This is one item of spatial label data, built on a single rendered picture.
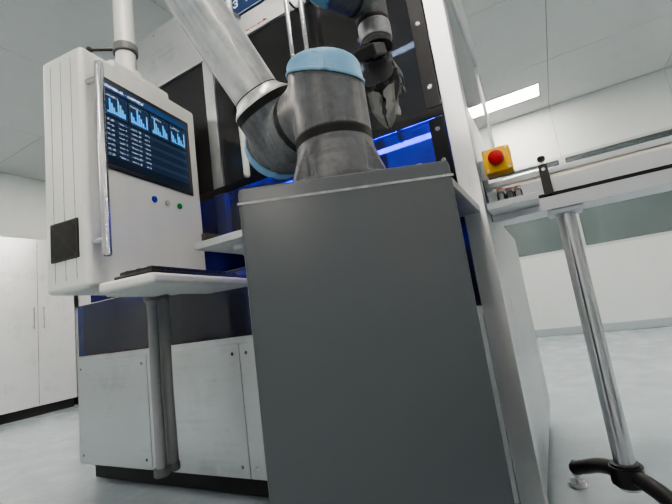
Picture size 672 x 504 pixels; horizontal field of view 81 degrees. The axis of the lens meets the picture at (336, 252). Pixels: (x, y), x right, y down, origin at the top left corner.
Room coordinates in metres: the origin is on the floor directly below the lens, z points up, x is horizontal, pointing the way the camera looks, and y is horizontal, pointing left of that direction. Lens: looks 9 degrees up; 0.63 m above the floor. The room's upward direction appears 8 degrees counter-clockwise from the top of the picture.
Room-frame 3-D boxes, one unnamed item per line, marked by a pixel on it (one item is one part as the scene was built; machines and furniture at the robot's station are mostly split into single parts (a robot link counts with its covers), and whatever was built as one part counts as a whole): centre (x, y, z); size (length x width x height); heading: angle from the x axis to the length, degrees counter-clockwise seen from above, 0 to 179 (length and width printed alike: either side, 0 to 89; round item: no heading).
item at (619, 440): (1.14, -0.69, 0.46); 0.09 x 0.09 x 0.77; 62
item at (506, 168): (1.08, -0.50, 1.00); 0.08 x 0.07 x 0.07; 152
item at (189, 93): (1.69, 0.68, 1.51); 0.49 x 0.01 x 0.59; 62
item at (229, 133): (1.44, 0.21, 1.51); 0.47 x 0.01 x 0.59; 62
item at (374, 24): (0.82, -0.16, 1.25); 0.08 x 0.08 x 0.05
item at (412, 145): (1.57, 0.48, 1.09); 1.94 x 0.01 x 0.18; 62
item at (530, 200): (1.11, -0.53, 0.87); 0.14 x 0.13 x 0.02; 152
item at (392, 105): (0.82, -0.17, 1.06); 0.06 x 0.03 x 0.09; 152
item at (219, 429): (2.01, 0.25, 0.44); 2.06 x 1.00 x 0.88; 62
